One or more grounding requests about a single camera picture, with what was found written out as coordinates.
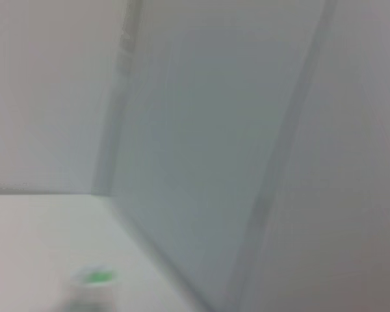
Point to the green label water bottle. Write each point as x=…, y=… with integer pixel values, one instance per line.
x=91, y=286

